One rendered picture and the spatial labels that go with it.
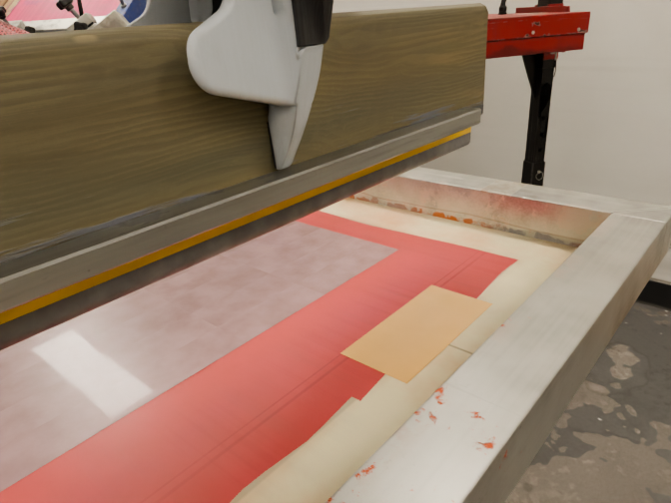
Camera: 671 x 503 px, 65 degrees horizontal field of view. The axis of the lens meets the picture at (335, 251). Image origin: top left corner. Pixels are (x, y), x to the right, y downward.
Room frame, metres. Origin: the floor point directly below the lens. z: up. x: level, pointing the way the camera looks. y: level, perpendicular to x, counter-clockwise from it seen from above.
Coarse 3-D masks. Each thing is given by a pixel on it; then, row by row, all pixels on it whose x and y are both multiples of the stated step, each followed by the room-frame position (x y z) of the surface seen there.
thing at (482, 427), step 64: (384, 192) 0.52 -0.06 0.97; (448, 192) 0.47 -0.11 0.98; (512, 192) 0.44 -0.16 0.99; (576, 192) 0.43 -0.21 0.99; (576, 256) 0.30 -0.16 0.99; (640, 256) 0.30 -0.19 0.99; (512, 320) 0.23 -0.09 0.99; (576, 320) 0.23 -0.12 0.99; (448, 384) 0.19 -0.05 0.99; (512, 384) 0.18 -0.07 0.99; (576, 384) 0.22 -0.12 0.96; (384, 448) 0.15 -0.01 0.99; (448, 448) 0.15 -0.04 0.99; (512, 448) 0.16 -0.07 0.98
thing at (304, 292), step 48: (288, 240) 0.44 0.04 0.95; (336, 240) 0.44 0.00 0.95; (384, 240) 0.43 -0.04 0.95; (432, 240) 0.42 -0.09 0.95; (144, 288) 0.36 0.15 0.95; (192, 288) 0.36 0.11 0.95; (240, 288) 0.35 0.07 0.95; (288, 288) 0.35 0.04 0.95; (336, 288) 0.35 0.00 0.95; (384, 288) 0.34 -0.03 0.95; (480, 288) 0.33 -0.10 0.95; (240, 336) 0.29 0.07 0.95; (288, 336) 0.29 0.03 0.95; (336, 336) 0.28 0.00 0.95; (336, 384) 0.24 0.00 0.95
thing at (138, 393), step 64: (128, 320) 0.32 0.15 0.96; (192, 320) 0.31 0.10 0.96; (0, 384) 0.25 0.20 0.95; (64, 384) 0.25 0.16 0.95; (128, 384) 0.25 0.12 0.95; (192, 384) 0.24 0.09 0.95; (256, 384) 0.24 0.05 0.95; (320, 384) 0.24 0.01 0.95; (0, 448) 0.20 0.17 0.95; (64, 448) 0.20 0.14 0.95; (128, 448) 0.20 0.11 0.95; (192, 448) 0.19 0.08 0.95; (256, 448) 0.19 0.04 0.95
